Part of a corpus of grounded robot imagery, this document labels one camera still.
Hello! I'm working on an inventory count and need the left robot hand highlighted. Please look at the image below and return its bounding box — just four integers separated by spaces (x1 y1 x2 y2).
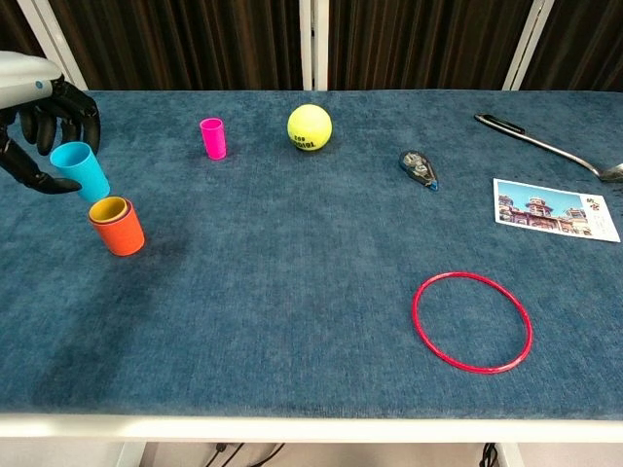
0 51 102 196

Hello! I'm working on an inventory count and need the cyan plastic cup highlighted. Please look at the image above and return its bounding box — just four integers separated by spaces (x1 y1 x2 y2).
49 141 111 203

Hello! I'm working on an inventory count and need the yellow plastic cup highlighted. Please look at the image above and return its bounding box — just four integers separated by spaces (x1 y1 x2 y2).
89 196 130 224

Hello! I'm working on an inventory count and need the magenta plastic cup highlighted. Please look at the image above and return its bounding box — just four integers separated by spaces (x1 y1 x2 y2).
199 117 228 161

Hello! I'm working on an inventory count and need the dark brown curtain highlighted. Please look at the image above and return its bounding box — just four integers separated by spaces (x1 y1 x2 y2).
326 0 530 91
0 0 50 55
48 0 303 92
520 0 623 91

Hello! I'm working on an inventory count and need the orange plastic cup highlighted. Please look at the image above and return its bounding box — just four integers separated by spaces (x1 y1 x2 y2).
88 196 146 257

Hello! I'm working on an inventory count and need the yellow tennis ball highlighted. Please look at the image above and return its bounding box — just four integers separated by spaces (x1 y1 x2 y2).
286 103 334 153

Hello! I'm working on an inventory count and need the blue table cloth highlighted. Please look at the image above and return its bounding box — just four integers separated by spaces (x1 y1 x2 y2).
0 90 623 420

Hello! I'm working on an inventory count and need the white table leg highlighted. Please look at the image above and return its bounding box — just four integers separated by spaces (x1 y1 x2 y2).
495 442 525 467
116 442 147 467

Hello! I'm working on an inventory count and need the clear correction tape dispenser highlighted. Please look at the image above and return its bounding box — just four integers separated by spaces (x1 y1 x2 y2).
398 150 440 193

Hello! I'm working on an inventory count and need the building photo postcard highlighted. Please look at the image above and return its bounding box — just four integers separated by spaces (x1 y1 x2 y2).
493 177 622 243

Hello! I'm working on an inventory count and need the white frame post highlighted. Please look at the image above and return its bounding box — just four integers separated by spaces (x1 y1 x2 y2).
17 0 89 91
299 0 330 91
502 0 556 91

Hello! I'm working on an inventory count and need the black floor cable bundle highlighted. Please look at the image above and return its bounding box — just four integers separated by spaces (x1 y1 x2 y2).
208 442 286 467

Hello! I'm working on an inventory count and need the red plastic ring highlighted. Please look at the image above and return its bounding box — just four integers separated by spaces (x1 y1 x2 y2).
412 271 533 376

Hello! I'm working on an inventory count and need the steel ladle black handle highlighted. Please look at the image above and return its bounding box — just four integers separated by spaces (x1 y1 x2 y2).
474 114 623 184

